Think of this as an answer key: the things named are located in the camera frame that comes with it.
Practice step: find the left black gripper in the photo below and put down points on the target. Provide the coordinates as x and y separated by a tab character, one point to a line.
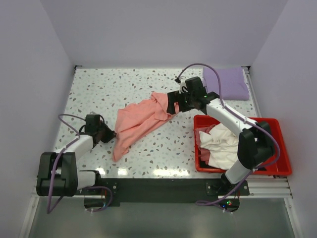
110	134

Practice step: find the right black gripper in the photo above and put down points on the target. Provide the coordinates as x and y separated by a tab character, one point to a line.
174	96

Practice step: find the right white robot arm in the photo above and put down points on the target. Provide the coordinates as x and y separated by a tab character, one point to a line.
255	141

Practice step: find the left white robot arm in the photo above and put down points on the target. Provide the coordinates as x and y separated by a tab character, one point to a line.
58	174

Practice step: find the folded purple t shirt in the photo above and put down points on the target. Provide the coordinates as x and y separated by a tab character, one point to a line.
233	86

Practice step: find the white t shirt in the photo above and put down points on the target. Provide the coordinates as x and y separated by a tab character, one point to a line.
223	148

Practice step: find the red plastic bin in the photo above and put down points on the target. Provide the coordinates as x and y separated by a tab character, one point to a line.
280	167

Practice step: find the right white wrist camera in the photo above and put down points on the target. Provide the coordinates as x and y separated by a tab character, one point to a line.
182	86

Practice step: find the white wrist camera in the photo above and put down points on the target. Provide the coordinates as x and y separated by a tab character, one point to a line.
182	86
92	113

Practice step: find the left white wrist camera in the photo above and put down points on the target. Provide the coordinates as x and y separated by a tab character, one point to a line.
92	113

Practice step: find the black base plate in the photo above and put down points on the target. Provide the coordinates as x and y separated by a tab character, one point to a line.
153	190

